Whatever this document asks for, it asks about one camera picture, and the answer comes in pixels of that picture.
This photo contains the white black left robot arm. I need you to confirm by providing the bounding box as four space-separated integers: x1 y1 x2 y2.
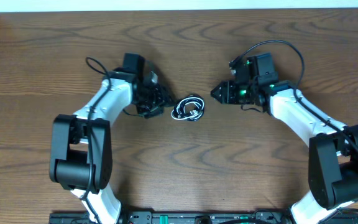
49 70 173 223

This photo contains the black usb cable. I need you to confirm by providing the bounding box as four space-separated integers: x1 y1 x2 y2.
172 94 205 122

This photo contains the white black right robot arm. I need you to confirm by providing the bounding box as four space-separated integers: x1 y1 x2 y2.
211 57 358 223

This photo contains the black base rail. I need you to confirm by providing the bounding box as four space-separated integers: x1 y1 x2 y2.
48 208 358 224

